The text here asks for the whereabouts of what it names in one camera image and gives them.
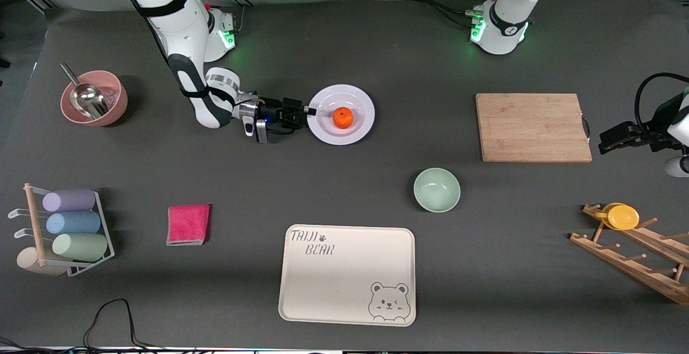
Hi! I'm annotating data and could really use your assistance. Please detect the black left arm base cable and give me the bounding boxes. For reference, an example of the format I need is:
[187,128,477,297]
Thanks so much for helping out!
[406,0,504,27]

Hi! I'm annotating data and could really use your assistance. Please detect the mint green bowl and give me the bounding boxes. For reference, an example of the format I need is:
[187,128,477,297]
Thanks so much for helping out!
[413,168,461,214]

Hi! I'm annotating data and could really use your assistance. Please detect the cream bear print tray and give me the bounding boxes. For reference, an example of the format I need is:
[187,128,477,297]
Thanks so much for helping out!
[278,224,417,327]

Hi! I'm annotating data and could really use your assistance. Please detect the pale lavender round plate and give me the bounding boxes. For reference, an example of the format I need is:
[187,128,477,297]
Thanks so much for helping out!
[307,84,376,146]

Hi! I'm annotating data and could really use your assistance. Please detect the blue cup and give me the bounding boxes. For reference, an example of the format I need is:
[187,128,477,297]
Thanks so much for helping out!
[46,211,102,236]

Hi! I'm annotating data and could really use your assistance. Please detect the beige cup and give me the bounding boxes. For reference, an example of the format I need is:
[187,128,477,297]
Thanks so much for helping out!
[16,246,72,277]

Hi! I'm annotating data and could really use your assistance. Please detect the metal scoop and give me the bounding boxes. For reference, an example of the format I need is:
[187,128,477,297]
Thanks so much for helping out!
[60,62,110,120]

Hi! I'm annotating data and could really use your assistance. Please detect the pink folded cloth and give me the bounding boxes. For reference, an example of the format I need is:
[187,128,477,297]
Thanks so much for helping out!
[166,204,211,246]

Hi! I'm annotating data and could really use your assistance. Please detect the black floor cable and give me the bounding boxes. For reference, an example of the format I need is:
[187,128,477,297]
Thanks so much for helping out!
[0,298,216,354]

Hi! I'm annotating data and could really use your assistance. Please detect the green cup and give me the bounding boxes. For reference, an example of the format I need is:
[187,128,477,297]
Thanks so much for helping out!
[52,233,109,263]

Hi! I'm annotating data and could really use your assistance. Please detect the yellow cup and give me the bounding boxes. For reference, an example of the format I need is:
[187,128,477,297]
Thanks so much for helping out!
[601,202,641,231]

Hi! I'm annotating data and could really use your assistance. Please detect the wooden peg drying rack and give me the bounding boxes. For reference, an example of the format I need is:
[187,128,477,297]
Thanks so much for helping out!
[570,204,689,306]

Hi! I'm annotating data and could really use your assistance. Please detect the white wire cup rack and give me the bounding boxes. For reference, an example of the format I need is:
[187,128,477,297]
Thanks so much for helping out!
[8,183,116,278]

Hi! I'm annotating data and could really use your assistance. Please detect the purple cup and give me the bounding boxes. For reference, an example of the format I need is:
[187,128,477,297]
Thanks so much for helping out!
[42,188,97,213]

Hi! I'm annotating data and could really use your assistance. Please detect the orange fruit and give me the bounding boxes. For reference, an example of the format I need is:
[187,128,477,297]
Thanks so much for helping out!
[332,107,355,129]

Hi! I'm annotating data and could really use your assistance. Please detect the wooden cutting board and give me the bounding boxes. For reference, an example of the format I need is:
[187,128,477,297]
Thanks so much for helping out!
[475,93,593,163]

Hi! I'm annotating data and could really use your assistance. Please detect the pink bowl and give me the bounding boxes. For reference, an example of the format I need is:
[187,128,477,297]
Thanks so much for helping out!
[60,70,129,128]

